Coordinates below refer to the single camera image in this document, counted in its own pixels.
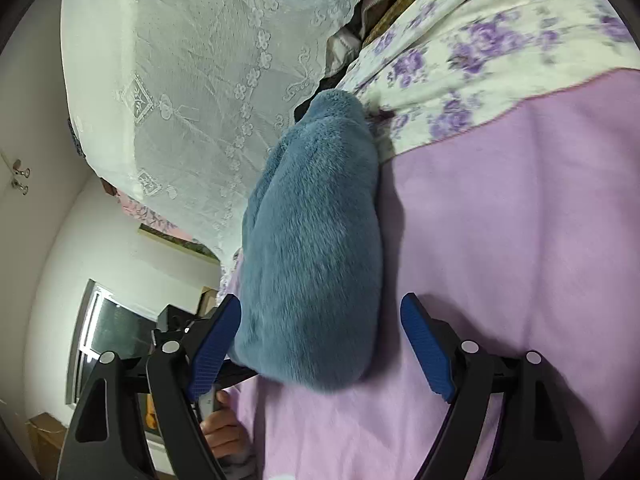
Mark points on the pink patterned cloth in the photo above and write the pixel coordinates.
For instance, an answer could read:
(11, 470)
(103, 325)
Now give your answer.
(150, 215)

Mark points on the crumpled white cloth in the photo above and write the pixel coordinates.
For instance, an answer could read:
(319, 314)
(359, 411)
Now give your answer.
(345, 47)

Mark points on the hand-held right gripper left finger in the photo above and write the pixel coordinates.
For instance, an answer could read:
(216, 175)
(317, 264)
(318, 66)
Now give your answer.
(215, 345)

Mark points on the brown woven mat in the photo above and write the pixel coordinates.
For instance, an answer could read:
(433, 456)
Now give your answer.
(400, 5)

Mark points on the blue fluffy garment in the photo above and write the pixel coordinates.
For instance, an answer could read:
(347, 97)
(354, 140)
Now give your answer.
(310, 240)

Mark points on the white lace cloth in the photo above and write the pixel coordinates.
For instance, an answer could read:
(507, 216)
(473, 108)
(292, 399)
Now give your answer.
(200, 85)

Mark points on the metal door knob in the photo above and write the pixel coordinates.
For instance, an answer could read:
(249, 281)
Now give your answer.
(18, 165)
(22, 188)

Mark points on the white cabinet door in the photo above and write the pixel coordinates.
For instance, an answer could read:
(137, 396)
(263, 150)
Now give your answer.
(40, 220)

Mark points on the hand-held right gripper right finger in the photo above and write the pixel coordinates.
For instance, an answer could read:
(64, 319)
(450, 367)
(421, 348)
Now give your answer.
(427, 345)

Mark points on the orange object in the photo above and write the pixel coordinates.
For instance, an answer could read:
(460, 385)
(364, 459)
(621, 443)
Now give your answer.
(151, 415)

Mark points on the brown wooden furniture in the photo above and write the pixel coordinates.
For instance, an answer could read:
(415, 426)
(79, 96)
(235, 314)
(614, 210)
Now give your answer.
(46, 440)

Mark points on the cardboard box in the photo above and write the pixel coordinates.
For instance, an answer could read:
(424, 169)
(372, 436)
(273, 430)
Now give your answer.
(206, 300)

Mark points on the lilac bed sheet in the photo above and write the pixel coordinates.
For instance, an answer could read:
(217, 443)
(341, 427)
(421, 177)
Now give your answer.
(500, 235)

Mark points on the person's left hand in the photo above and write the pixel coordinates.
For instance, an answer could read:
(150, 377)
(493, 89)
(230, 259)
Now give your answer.
(225, 432)

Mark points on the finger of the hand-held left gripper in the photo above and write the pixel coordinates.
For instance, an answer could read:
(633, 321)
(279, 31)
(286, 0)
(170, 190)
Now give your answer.
(240, 374)

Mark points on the window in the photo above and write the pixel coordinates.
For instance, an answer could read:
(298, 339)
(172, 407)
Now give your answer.
(115, 325)

